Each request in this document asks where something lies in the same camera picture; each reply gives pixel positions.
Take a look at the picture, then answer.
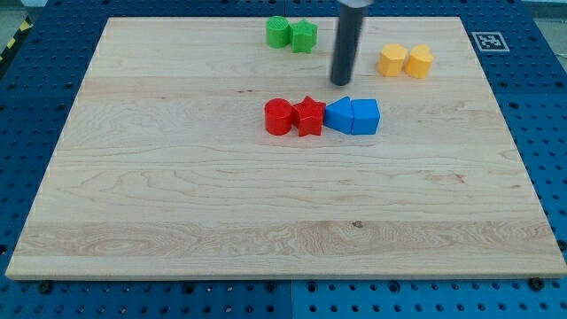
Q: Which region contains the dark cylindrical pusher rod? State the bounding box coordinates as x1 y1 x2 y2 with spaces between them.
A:
330 4 367 86

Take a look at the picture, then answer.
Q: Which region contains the green star block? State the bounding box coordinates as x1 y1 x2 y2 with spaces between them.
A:
289 19 318 54

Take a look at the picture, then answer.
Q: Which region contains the red star block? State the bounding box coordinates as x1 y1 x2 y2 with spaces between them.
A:
292 96 326 136

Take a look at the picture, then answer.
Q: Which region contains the yellow hexagon block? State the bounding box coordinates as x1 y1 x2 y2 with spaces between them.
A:
377 43 408 77

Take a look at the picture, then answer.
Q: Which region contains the green cylinder block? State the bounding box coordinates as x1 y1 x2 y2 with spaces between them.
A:
266 16 290 49

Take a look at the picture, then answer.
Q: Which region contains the blue pentagon block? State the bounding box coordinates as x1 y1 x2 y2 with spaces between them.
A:
351 99 380 136

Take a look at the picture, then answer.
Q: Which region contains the blue triangle block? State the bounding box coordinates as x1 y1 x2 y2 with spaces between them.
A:
323 96 353 135

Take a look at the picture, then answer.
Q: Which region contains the red cylinder block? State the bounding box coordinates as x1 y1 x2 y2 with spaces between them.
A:
264 98 292 136

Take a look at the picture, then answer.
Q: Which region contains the white fiducial marker tag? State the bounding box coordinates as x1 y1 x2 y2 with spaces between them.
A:
471 31 509 52

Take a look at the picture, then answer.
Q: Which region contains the wooden board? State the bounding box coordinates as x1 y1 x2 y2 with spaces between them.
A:
6 17 566 280

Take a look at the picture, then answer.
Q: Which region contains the black bolt right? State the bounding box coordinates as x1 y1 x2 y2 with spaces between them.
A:
528 277 546 292

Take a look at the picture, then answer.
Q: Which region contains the black bolt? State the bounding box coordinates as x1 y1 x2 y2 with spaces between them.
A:
528 277 546 292
37 280 53 294

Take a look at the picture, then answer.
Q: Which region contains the black bolt left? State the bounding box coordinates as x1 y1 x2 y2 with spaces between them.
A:
37 280 53 294

